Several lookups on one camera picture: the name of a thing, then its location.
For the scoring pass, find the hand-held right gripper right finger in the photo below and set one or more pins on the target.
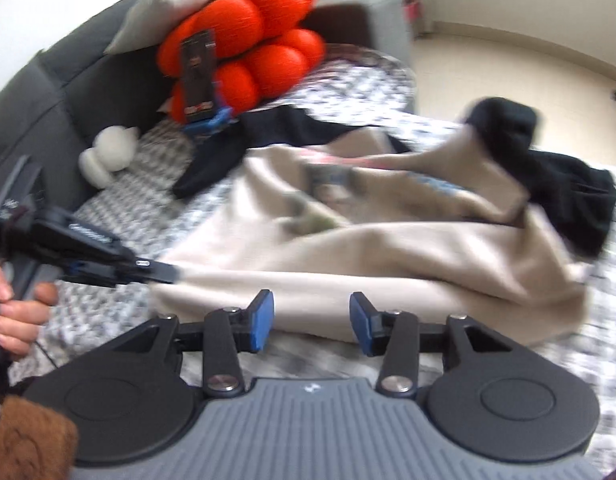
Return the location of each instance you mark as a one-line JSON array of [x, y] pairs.
[[360, 322]]

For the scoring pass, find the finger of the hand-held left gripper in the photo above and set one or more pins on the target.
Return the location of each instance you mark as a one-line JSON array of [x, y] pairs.
[[153, 271]]

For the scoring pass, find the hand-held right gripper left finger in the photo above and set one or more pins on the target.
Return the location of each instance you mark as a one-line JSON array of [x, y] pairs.
[[262, 320]]

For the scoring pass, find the beige and black sweatshirt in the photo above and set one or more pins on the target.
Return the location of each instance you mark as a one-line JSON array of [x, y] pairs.
[[387, 260]]

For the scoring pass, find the person's left hand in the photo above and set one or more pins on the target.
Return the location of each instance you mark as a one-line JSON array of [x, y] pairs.
[[13, 320]]

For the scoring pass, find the white plush toy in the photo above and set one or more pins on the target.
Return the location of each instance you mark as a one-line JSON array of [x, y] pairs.
[[113, 150]]

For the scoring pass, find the grey sofa armrest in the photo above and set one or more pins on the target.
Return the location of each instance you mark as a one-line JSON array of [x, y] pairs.
[[113, 85]]

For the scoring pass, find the black smartphone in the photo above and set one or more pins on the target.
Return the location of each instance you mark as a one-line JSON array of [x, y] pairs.
[[198, 75]]

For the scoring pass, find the brown fuzzy sleeve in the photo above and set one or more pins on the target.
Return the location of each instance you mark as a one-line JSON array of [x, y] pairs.
[[28, 440]]

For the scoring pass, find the white pillow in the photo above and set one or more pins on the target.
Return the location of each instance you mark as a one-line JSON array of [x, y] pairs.
[[153, 15]]

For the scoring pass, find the grey patterned quilt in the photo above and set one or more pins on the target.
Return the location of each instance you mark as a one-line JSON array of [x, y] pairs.
[[607, 320]]

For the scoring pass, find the orange plush cushion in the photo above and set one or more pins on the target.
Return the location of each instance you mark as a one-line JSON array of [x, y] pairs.
[[238, 25]]

